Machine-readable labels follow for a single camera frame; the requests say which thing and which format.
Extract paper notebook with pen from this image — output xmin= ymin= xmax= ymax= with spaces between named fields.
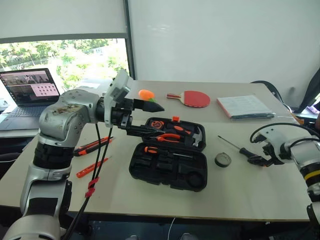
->
xmin=216 ymin=94 xmax=276 ymax=120

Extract black chair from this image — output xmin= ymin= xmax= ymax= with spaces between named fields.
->
xmin=249 ymin=80 xmax=286 ymax=107

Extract black orange tape measure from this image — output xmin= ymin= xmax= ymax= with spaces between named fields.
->
xmin=149 ymin=120 xmax=166 ymax=131

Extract orange voltage tester pen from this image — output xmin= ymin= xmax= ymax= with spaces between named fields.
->
xmin=75 ymin=155 xmax=113 ymax=179

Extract red table tennis paddle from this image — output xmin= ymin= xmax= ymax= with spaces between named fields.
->
xmin=166 ymin=90 xmax=212 ymax=109

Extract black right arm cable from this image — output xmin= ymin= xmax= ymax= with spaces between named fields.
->
xmin=249 ymin=122 xmax=320 ymax=145

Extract orange handled pliers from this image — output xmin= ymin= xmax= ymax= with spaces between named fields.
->
xmin=149 ymin=133 xmax=181 ymax=144

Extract black plastic tool case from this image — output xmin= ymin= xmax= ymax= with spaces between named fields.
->
xmin=128 ymin=115 xmax=209 ymax=193

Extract black electrical tape roll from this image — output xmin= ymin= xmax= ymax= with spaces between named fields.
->
xmin=214 ymin=152 xmax=232 ymax=169

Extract orange black handled hammer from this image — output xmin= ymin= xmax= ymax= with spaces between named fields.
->
xmin=165 ymin=123 xmax=207 ymax=149

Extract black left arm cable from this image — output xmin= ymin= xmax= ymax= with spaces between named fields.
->
xmin=65 ymin=122 xmax=114 ymax=240

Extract dark window frame post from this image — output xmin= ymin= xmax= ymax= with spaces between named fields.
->
xmin=123 ymin=0 xmax=137 ymax=81

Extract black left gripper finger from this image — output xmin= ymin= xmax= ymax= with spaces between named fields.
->
xmin=125 ymin=124 xmax=166 ymax=137
xmin=133 ymin=98 xmax=166 ymax=113

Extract black handled long screwdriver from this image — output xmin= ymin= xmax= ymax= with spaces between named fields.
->
xmin=217 ymin=135 xmax=255 ymax=158

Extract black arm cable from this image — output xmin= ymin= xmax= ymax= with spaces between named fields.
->
xmin=65 ymin=122 xmax=114 ymax=240
xmin=249 ymin=122 xmax=320 ymax=145

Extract white roller blind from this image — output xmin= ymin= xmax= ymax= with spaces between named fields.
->
xmin=0 ymin=0 xmax=128 ymax=45

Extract open dark laptop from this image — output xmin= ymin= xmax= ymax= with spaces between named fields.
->
xmin=0 ymin=67 xmax=61 ymax=132

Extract orange toy carrot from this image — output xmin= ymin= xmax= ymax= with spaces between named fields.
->
xmin=138 ymin=89 xmax=158 ymax=103

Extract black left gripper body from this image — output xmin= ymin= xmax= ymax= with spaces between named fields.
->
xmin=110 ymin=98 xmax=135 ymax=131

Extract orange black screwdriver handle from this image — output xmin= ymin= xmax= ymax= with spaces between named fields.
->
xmin=144 ymin=145 xmax=195 ymax=159

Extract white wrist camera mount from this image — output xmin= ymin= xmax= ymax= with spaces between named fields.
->
xmin=254 ymin=124 xmax=285 ymax=157
xmin=103 ymin=68 xmax=131 ymax=129

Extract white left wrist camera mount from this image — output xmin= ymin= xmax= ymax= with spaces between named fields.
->
xmin=103 ymin=68 xmax=131 ymax=129

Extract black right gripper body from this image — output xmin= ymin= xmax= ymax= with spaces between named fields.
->
xmin=261 ymin=143 xmax=283 ymax=166

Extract orange black utility knife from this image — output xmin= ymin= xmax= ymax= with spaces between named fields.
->
xmin=73 ymin=136 xmax=115 ymax=157

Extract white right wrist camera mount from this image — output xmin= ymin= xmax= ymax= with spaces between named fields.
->
xmin=254 ymin=124 xmax=285 ymax=157

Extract thin white cable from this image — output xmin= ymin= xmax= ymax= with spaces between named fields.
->
xmin=167 ymin=216 xmax=176 ymax=240

